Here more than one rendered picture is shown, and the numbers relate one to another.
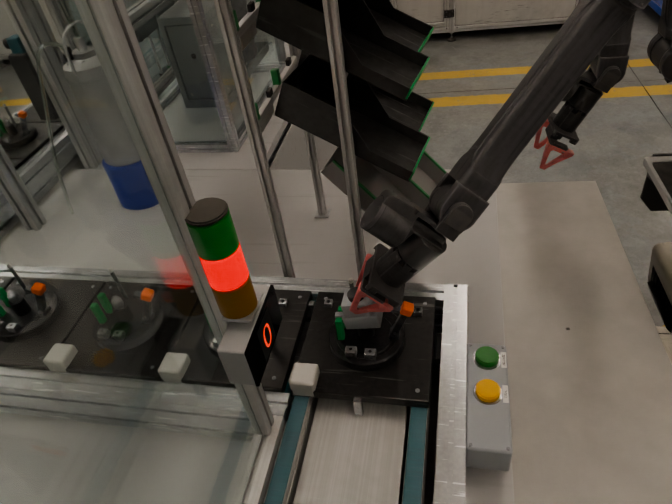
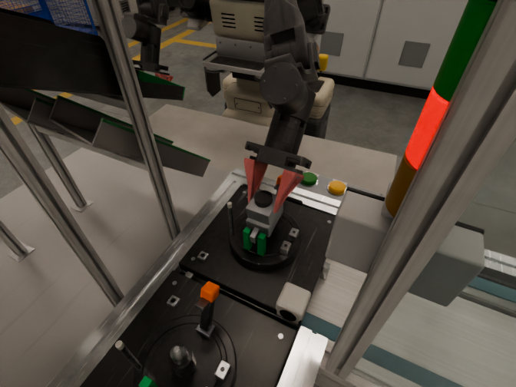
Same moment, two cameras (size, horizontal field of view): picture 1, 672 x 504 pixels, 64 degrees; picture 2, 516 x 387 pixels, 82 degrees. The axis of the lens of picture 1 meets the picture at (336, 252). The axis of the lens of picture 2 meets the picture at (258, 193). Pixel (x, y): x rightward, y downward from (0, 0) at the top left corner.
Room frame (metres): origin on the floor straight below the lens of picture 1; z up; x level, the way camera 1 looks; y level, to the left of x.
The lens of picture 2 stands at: (0.60, 0.33, 1.44)
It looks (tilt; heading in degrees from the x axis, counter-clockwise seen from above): 44 degrees down; 280
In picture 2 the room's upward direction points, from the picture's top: straight up
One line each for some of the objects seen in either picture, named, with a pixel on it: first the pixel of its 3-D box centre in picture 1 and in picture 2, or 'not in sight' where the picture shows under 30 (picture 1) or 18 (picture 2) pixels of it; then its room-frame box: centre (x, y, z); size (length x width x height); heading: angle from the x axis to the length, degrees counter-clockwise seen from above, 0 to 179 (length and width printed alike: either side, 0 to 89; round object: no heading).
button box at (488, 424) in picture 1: (486, 402); (334, 197); (0.50, -0.21, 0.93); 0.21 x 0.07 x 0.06; 163
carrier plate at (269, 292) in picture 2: (367, 343); (265, 242); (0.64, -0.03, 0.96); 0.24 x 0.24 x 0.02; 73
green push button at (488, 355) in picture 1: (486, 358); (308, 180); (0.57, -0.23, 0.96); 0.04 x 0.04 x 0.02
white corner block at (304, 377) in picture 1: (304, 379); (292, 303); (0.58, 0.09, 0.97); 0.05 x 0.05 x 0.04; 73
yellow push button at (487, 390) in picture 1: (487, 391); (336, 188); (0.50, -0.21, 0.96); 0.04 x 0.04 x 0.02
